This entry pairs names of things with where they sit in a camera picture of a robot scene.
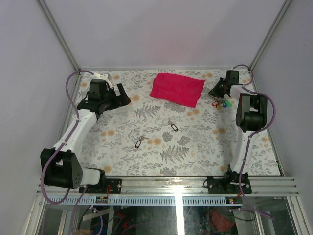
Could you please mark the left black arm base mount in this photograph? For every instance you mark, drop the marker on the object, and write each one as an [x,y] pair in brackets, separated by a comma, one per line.
[106,186]

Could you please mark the aluminium frame post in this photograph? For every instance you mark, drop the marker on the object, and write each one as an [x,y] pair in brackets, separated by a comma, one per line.
[279,17]
[58,34]

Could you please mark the key with black tag centre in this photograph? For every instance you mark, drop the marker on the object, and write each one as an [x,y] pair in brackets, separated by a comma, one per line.
[173,126]

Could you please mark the right aluminium frame post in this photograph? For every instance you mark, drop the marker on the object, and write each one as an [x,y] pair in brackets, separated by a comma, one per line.
[279,17]

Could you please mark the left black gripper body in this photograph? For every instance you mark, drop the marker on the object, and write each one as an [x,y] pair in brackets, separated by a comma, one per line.
[110,99]

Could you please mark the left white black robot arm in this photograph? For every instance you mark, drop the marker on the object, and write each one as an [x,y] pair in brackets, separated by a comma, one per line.
[60,166]

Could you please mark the folded red cloth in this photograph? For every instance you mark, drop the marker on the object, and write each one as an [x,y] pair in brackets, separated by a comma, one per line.
[179,89]

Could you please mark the blue slotted cable duct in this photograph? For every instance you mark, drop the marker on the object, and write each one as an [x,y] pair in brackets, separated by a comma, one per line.
[119,200]

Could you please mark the floral patterned table mat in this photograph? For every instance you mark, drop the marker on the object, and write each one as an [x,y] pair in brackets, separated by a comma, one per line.
[203,145]

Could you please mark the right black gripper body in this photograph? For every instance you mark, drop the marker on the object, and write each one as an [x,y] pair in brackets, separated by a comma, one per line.
[225,82]

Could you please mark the key with black tag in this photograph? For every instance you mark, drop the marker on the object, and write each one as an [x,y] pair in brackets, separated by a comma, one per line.
[140,140]
[173,126]

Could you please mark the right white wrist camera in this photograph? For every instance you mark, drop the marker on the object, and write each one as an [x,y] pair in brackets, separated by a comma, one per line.
[236,91]

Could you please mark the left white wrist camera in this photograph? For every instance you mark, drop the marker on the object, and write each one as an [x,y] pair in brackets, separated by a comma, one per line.
[105,77]

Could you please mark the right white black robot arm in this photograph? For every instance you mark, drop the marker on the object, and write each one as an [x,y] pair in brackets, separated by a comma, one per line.
[251,118]

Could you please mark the keyring with coloured tags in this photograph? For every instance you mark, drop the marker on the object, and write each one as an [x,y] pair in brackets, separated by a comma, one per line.
[219,103]

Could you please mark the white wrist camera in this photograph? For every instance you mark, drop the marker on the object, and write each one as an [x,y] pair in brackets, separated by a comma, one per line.
[105,77]
[236,91]

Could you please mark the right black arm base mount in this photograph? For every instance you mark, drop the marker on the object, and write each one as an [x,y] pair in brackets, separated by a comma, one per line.
[230,183]

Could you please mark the aluminium front rail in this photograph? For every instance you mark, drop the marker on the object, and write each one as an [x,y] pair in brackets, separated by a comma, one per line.
[259,186]

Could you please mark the left aluminium frame post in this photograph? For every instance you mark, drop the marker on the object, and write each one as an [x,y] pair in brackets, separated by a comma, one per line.
[58,34]

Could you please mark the key with black tag left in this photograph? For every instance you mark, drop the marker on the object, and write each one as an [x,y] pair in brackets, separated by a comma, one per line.
[140,140]

